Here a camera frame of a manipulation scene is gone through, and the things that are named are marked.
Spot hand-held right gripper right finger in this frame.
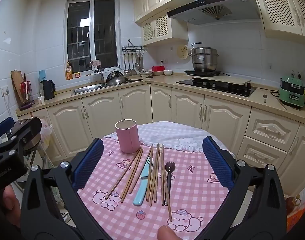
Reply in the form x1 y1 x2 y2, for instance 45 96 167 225
192 136 287 240

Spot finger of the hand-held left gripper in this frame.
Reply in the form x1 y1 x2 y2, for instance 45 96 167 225
0 116 15 140
0 117 42 160

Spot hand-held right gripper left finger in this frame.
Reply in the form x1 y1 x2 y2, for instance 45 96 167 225
20 137 110 240

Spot pink cylindrical cup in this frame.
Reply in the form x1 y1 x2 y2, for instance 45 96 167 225
115 119 139 153

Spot black handled metal spork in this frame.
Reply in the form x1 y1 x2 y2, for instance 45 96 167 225
164 161 174 205

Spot set of wooden chopsticks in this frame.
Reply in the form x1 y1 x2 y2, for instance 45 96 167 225
104 143 173 222

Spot person's left hand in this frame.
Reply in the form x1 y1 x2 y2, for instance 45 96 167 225
2 185 22 229

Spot person's right hand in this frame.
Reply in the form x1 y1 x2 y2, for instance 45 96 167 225
158 225 178 240

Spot white plastic bag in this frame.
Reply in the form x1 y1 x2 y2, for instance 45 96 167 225
39 119 53 153

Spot pink checked tablecloth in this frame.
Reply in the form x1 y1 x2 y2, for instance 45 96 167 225
77 121 236 240

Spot red utensil holder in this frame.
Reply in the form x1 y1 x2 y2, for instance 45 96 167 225
19 80 33 105

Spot black electric kettle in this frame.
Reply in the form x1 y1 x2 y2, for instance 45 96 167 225
40 79 55 100

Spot wooden cutting board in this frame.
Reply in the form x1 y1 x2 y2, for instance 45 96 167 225
11 70 25 104

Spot cream base cabinets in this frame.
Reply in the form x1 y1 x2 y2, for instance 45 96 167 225
17 84 305 198

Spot yellow packet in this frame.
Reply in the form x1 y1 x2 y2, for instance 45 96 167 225
65 62 74 81

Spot steel sink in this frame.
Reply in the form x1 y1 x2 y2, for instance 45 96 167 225
71 84 104 96

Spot black gas stove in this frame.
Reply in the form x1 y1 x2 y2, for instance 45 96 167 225
176 77 256 98

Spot brown glass bottle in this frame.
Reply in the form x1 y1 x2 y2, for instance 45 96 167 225
285 194 301 214

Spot beige board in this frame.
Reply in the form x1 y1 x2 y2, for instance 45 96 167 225
202 75 252 86

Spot steel faucet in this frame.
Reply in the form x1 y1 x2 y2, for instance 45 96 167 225
94 67 105 87

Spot steel colander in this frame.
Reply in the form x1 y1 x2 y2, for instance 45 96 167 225
106 71 129 86

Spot black induction cooker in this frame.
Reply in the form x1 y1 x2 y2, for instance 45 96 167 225
184 69 222 77

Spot orange cardboard box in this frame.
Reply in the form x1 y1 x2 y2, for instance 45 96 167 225
286 187 305 233

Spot green multi cooker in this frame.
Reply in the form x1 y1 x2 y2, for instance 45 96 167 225
278 74 305 109

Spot stainless steel steamer pot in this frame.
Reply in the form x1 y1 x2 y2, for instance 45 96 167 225
188 42 219 72

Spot barred kitchen window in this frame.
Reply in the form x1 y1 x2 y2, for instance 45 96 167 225
66 0 121 73

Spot yellow round strainer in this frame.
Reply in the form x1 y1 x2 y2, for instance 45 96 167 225
177 44 189 60

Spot small cream lattice cabinet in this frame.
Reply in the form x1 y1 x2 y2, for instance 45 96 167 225
141 9 189 47

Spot black range hood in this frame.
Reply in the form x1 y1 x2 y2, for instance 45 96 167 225
167 0 261 26

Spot large cream lattice cabinet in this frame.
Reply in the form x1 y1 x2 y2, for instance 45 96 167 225
251 0 305 47

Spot blue handled knife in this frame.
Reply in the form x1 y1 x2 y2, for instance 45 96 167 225
133 156 153 206

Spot metal wall utensil rack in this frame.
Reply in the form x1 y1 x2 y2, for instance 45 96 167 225
122 39 148 53

